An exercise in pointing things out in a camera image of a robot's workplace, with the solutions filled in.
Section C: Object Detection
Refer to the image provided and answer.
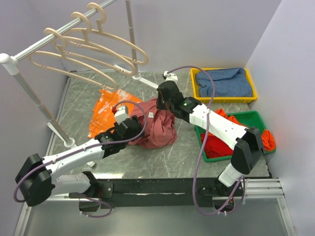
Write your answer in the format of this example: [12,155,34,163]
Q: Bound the beige rear hanger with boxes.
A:
[65,0,149,66]

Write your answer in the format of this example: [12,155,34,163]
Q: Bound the orange white folded shirt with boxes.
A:
[88,89,142,139]

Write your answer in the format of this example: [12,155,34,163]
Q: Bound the beige middle hanger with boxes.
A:
[52,2,148,77]

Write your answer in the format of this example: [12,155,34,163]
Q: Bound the blue checked shirt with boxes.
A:
[195,67,253,97]

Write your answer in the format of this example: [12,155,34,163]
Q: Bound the beige front hanger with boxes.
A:
[28,28,118,91]

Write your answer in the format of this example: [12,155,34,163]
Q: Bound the yellow plastic tray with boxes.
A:
[190,68,257,103]

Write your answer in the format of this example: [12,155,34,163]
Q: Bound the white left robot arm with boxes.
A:
[15,116,144,207]

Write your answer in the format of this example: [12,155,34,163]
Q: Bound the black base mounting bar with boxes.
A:
[83,171,244,209]

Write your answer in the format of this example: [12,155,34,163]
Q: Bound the beige hanger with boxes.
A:
[65,0,149,66]
[52,2,148,77]
[28,28,118,91]

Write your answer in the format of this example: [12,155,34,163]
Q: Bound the pink t shirt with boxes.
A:
[129,98,177,149]

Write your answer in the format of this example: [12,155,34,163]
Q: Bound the orange red clothes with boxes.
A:
[199,108,276,158]

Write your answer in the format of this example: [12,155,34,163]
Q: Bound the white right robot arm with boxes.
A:
[157,81,265,196]

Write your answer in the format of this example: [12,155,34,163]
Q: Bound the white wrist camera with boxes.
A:
[163,71,178,84]
[114,105,130,124]

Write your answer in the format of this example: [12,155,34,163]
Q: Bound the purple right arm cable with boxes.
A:
[167,65,247,216]

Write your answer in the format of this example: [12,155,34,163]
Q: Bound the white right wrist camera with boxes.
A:
[163,71,178,84]

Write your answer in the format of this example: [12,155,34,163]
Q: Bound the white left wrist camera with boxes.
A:
[114,105,130,124]

